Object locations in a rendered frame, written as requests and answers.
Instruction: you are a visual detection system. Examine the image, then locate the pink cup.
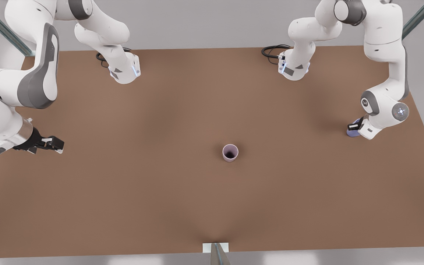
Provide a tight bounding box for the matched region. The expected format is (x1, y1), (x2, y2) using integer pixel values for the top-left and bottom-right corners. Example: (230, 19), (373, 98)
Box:
(222, 144), (239, 163)

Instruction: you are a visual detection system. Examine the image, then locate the black cable loop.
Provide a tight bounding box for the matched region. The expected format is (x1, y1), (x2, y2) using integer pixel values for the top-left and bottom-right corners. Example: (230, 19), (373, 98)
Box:
(96, 47), (132, 69)
(261, 45), (292, 66)

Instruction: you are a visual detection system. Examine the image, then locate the silver frame post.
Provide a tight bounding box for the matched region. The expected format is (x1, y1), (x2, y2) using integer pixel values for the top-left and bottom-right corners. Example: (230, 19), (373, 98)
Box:
(402, 0), (424, 40)
(211, 243), (231, 265)
(0, 0), (36, 57)

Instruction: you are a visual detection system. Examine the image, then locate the white post foot plate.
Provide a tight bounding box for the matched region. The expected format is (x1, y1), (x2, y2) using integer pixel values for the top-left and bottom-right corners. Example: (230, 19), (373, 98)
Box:
(202, 243), (230, 253)

